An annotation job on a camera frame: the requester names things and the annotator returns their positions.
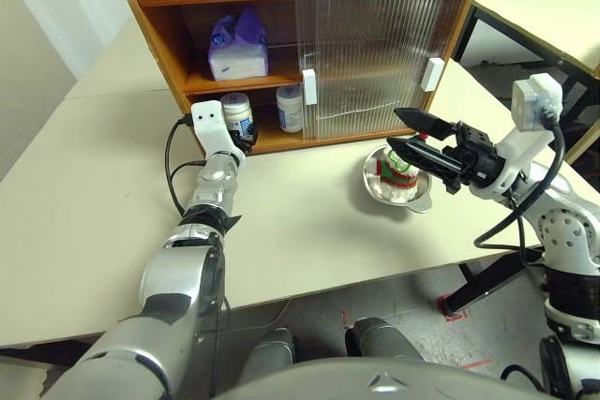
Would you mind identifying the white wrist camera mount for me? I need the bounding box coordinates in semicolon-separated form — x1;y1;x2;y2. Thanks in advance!
489;72;563;198
189;99;240;157

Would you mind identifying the purple tissue pack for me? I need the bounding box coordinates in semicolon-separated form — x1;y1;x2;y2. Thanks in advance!
208;6;271;81

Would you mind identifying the ribbed clear sliding door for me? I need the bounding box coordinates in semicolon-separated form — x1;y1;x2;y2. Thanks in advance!
308;0;470;139
294;0;454;141

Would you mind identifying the black table leg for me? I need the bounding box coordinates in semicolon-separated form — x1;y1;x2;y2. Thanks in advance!
442;249;548;317

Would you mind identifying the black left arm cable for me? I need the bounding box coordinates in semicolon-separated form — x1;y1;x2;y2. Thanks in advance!
163;114;231;363

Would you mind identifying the white door handle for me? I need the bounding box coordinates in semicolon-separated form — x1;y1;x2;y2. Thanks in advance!
301;68;319;105
420;56;445;92

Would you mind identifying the cream table with black legs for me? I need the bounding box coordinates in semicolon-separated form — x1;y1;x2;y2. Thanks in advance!
449;0;600;165

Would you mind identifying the white lidded jar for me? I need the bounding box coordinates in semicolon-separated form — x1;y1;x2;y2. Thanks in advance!
275;84;306;134
219;93;258;139

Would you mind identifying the pale grey curved shell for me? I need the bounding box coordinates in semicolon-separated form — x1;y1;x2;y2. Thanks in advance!
210;357;549;400

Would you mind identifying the thin white floor cable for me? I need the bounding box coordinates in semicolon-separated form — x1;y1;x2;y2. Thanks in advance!
224;299;294;331

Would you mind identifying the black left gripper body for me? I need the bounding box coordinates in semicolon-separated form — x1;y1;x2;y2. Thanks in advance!
232;135;257;156

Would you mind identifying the steel bowl with handles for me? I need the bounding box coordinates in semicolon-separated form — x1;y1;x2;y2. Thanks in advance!
363;144;432;214

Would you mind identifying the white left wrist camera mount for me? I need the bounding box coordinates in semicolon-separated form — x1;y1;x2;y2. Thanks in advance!
189;99;240;157

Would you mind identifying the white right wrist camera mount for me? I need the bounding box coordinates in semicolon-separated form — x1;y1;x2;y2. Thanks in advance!
489;72;563;198

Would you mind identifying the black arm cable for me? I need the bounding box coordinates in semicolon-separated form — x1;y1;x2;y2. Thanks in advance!
473;107;563;279
163;114;231;363

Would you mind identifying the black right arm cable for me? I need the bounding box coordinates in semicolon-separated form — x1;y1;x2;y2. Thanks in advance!
473;107;563;279

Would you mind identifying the dark grey rounded shape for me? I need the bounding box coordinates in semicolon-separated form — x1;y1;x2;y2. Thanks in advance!
346;318;423;363
238;327;296;382

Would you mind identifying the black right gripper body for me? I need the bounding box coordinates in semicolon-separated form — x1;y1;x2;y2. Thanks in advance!
441;121;507;196

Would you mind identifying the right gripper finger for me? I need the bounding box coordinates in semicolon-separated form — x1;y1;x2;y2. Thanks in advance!
386;136;470;185
393;108;456;141

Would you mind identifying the knitted snowman doll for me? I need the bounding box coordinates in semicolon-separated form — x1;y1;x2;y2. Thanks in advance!
377;135;421;200

